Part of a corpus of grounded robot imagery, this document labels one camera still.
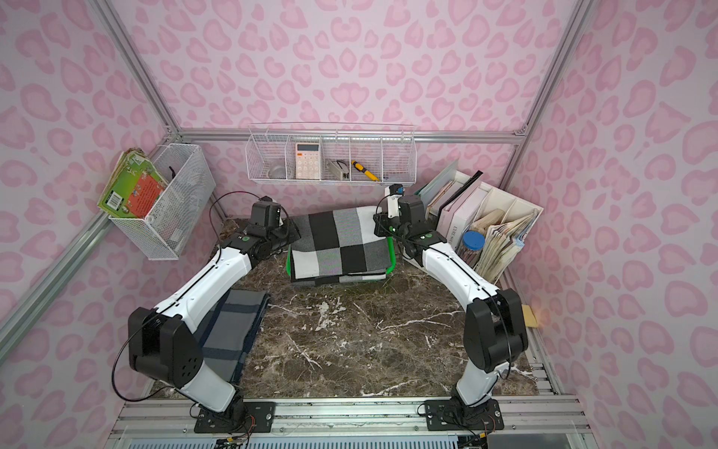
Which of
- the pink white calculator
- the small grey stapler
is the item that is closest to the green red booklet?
the pink white calculator

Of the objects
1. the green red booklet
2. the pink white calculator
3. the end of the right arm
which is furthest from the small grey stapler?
the green red booklet

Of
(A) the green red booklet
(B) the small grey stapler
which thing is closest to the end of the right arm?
(B) the small grey stapler

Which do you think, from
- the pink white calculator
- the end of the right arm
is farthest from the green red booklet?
the end of the right arm

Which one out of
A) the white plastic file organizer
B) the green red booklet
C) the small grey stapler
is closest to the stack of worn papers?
the white plastic file organizer

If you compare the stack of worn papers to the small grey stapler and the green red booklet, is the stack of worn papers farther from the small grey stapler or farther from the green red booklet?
the green red booklet

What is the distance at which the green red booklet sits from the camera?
2.22 feet

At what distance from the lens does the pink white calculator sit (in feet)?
3.17

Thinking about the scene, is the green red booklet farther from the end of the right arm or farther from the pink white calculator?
the end of the right arm

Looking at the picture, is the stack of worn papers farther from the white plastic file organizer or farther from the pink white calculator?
the pink white calculator

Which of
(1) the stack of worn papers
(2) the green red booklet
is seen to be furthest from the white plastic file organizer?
(2) the green red booklet

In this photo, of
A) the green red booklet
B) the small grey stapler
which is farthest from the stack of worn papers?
the green red booklet

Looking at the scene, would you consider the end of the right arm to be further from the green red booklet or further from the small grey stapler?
the green red booklet

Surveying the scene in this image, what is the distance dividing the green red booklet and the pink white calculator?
402mm

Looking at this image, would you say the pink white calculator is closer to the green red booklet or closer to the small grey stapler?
the small grey stapler
